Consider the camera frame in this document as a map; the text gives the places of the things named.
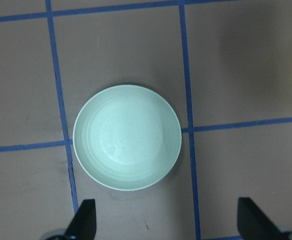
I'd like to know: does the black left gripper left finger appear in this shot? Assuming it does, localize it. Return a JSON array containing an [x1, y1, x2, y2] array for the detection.
[[64, 199, 96, 240]]

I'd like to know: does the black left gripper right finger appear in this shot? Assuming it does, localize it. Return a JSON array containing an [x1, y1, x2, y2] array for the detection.
[[237, 197, 282, 240]]

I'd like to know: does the light green bowl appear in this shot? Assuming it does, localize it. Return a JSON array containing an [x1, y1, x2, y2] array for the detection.
[[72, 84, 182, 191]]

